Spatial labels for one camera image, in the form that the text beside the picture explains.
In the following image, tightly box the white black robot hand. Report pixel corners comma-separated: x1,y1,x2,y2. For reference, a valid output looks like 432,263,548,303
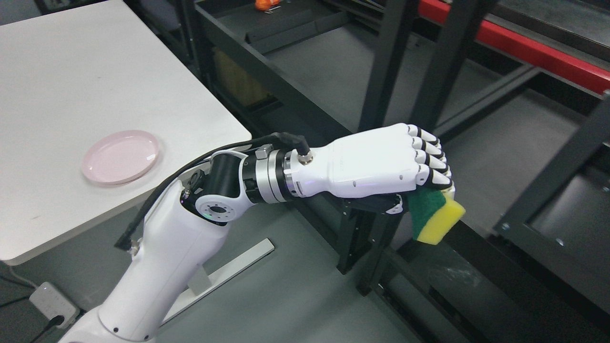
268,123,455,214

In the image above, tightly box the green yellow sponge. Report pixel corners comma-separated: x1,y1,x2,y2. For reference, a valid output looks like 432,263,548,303
406,187,466,245

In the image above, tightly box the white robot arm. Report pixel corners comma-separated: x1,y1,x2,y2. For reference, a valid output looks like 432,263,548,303
61,145,299,343

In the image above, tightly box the black metal shelf rack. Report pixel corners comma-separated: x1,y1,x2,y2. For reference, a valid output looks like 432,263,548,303
116,0,609,343

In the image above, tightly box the grey metal shelf cart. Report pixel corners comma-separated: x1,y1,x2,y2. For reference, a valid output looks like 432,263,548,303
495,93,610,314

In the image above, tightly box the orange plush toy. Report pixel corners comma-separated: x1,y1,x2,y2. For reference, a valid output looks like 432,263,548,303
254,0,281,12

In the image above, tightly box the red metal beam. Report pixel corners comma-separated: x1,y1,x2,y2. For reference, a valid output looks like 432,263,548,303
418,0,610,95

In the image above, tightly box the pink round plate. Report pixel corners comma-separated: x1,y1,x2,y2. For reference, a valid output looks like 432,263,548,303
81,130,160,185

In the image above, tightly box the white work table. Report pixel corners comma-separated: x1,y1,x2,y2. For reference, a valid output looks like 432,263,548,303
1,0,252,266

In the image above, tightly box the white power strip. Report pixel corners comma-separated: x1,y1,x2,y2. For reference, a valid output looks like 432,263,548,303
29,282,80,329

